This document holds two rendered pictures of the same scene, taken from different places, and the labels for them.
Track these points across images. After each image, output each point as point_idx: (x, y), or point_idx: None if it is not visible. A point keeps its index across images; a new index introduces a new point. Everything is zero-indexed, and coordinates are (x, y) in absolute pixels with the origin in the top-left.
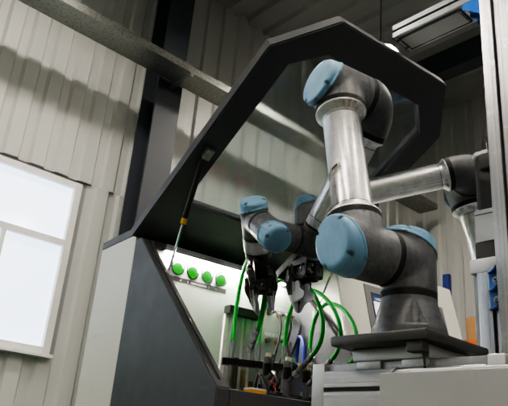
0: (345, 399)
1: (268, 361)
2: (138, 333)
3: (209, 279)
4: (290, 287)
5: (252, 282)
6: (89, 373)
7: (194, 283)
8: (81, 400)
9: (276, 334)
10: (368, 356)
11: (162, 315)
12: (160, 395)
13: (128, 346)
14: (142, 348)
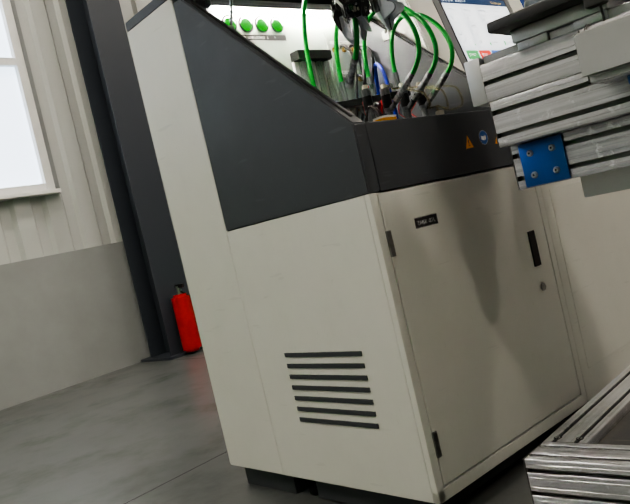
0: (513, 84)
1: (367, 93)
2: (222, 105)
3: (265, 27)
4: (376, 2)
5: (346, 4)
6: (174, 168)
7: (252, 37)
8: (175, 198)
9: (348, 70)
10: (530, 32)
11: (248, 75)
12: (281, 157)
13: (215, 123)
14: (235, 119)
